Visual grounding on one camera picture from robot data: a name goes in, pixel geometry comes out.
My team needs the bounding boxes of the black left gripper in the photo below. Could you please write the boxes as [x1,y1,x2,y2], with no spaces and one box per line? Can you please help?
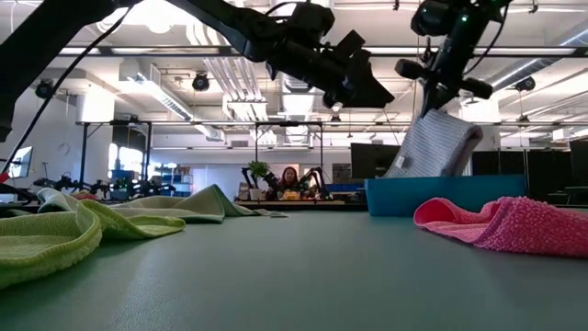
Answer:
[268,31,396,109]

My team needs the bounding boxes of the pale green microfiber towel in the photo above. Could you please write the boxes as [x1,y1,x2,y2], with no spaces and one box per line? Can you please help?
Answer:
[35,184,289,225]

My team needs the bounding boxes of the potted green plant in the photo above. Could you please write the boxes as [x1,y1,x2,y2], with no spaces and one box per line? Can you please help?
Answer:
[248,160,272,202]

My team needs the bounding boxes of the black partition panels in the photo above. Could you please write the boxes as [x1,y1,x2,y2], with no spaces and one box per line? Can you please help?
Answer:
[470,140,588,190]

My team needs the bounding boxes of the black gantry frame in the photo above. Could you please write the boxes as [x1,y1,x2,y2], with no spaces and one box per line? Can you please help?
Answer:
[254,120,324,185]
[78,120,153,190]

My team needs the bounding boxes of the black overhead frame bar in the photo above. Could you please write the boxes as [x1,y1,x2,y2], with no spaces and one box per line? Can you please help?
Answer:
[59,44,588,59]

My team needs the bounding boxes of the green table mat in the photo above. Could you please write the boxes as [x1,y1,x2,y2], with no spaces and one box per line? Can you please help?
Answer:
[0,209,588,331]

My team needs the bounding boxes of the blue storage shelf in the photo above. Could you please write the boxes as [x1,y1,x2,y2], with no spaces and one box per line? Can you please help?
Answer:
[154,165,194,200]

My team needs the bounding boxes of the grey waffle towel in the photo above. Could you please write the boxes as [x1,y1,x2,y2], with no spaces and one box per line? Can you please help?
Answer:
[384,108,484,179]

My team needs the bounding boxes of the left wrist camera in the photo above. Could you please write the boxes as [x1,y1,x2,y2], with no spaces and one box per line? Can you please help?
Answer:
[329,29,368,62]

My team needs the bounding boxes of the blue plastic bin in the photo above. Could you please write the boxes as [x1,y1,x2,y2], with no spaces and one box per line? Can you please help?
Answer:
[365,174,528,218]

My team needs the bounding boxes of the black ceiling spotlight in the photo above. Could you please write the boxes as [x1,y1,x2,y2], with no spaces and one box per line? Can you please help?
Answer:
[191,72,211,93]
[514,75,537,93]
[35,78,56,100]

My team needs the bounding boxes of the lime green microfiber towel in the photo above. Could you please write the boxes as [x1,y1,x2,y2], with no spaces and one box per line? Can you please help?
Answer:
[0,198,187,291]

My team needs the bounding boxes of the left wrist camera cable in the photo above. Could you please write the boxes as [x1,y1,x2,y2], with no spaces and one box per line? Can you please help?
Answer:
[0,4,135,174]

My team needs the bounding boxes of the white-screen monitor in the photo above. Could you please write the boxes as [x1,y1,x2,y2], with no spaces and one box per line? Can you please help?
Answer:
[8,146,35,179]

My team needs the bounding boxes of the pink microfiber towel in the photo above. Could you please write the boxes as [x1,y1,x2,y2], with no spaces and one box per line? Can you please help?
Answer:
[413,195,588,258]

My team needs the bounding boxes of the person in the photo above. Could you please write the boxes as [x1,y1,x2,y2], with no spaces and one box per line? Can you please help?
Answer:
[275,165,302,200]

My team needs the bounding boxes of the large black monitor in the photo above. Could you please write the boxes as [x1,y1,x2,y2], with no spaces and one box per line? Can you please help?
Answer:
[350,143,401,180]

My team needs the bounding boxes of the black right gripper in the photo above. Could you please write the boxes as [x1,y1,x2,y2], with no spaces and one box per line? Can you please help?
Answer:
[394,39,493,119]

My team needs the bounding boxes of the wooden distant table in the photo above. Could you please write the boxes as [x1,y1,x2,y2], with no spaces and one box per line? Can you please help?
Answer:
[233,200,346,207]

